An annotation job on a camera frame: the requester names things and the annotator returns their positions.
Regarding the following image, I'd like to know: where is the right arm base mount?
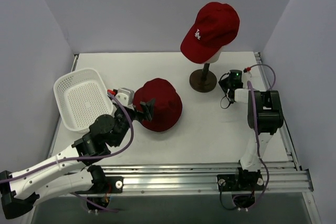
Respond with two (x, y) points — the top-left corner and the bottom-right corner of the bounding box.
(216, 168), (266, 212)

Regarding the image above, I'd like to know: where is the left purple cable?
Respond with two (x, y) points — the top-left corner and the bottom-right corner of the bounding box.
(0, 90), (135, 213)

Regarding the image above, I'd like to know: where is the cream mannequin head stand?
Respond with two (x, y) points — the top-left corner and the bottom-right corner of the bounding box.
(189, 48), (223, 93)

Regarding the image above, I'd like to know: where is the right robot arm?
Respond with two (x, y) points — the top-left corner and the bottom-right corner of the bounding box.
(218, 70), (284, 189)

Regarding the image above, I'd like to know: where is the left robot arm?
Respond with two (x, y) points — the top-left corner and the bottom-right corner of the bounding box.
(1, 97), (155, 219)

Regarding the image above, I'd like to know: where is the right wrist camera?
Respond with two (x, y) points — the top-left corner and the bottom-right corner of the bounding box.
(242, 67), (253, 88)

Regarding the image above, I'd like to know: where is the dark red knit hat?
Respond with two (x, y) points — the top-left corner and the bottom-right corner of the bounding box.
(133, 78), (183, 132)

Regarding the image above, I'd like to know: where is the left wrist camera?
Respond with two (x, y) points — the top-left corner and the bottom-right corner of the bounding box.
(115, 88), (135, 108)

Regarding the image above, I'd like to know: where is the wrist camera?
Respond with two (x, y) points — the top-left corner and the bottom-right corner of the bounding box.
(242, 67), (253, 88)
(115, 88), (135, 108)

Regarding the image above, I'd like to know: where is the aluminium mounting rail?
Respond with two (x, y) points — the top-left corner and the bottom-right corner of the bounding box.
(102, 162), (313, 196)

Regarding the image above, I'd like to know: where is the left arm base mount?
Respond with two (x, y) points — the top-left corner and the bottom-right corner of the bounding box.
(84, 165), (123, 214)

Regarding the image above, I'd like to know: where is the white perforated basket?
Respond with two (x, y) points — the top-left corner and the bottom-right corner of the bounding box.
(53, 68), (113, 133)

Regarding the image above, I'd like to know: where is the red cap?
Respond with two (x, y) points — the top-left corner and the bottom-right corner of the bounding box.
(180, 2), (240, 64)

